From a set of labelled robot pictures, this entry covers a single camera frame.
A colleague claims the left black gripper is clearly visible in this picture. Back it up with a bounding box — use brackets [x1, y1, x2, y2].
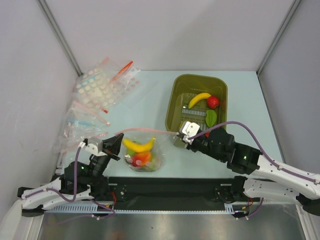
[87, 132, 124, 185]

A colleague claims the long yellow banana toy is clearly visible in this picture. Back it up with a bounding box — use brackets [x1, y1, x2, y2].
[122, 137, 156, 153]

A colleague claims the red mango toy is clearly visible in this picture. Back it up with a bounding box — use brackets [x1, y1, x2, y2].
[131, 151, 153, 167]

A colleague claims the clear zip top bag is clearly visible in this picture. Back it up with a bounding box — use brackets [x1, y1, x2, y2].
[115, 127, 178, 173]

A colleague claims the olive green plastic bin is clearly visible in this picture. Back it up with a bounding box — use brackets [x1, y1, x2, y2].
[165, 74, 228, 132]

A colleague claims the green apple toy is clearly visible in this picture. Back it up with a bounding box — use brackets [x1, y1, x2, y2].
[126, 148, 136, 157]

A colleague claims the green cabbage toy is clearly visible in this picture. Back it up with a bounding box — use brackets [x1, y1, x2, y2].
[142, 155, 163, 172]

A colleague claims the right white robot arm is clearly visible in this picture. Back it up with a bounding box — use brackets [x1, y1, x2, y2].
[176, 122, 320, 216]

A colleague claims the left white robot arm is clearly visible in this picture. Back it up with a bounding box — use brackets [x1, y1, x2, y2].
[17, 133, 124, 217]

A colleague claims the pile of zip bags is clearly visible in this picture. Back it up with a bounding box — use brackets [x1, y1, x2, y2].
[53, 57, 140, 153]

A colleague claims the red apple toy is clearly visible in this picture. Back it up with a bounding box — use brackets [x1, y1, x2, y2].
[206, 96, 220, 110]

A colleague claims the small yellow banana toy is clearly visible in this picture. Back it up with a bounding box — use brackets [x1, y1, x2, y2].
[188, 92, 211, 109]

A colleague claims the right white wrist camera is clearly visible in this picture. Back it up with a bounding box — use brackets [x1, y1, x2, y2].
[179, 121, 200, 144]

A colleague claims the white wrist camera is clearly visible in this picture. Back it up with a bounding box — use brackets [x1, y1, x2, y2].
[179, 121, 200, 144]
[78, 137, 104, 157]

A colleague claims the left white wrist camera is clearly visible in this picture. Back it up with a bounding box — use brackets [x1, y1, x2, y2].
[78, 137, 104, 157]

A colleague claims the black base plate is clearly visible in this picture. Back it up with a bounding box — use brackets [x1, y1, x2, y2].
[49, 175, 291, 211]

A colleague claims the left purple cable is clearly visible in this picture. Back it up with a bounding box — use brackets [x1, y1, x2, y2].
[57, 146, 116, 223]

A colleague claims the white slotted cable duct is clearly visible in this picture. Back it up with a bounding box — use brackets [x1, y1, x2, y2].
[47, 202, 112, 214]

